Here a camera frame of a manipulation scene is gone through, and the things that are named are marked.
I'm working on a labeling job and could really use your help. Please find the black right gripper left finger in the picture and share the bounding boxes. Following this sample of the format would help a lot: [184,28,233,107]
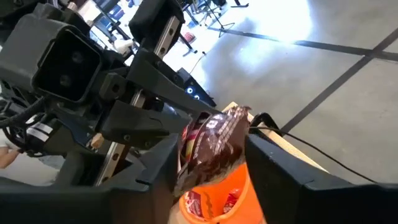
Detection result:
[136,134,181,224]

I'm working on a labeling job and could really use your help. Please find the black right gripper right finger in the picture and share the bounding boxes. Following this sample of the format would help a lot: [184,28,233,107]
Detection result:
[245,134,343,224]

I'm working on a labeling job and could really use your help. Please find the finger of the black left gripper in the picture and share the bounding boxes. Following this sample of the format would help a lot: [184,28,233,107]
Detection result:
[99,100,192,150]
[126,48,220,116]

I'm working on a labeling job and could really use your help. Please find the red Skittles packet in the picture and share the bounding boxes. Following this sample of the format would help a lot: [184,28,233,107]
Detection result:
[223,188,243,214]

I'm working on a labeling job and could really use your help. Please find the dark brown candy wrapper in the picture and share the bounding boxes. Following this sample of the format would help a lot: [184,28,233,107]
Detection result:
[174,105,252,197]

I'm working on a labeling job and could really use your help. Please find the maroon white candy wrapper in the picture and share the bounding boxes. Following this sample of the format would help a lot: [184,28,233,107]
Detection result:
[186,190,208,218]

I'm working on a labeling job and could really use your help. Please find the black computer tower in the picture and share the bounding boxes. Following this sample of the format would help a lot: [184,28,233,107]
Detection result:
[176,67,218,108]

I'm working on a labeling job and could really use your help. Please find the orange pumpkin face bucket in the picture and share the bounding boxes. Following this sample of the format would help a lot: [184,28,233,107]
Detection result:
[178,162,267,224]

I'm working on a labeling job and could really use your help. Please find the black tripod stand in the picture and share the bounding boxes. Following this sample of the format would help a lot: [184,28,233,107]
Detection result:
[198,0,237,39]

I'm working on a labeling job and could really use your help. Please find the person's hand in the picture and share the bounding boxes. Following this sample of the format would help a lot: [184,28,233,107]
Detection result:
[0,146,20,169]

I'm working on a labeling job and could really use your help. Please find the thin black cable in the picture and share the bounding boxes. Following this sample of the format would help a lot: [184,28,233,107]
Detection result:
[248,126,379,184]

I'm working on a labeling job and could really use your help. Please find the black cable clamp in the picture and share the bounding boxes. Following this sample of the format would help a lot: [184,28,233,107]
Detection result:
[249,111,282,138]

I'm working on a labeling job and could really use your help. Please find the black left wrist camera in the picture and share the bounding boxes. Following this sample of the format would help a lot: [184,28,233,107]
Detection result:
[0,12,104,104]

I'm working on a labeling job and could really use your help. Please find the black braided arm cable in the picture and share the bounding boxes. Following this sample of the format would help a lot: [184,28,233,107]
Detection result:
[0,98,46,156]

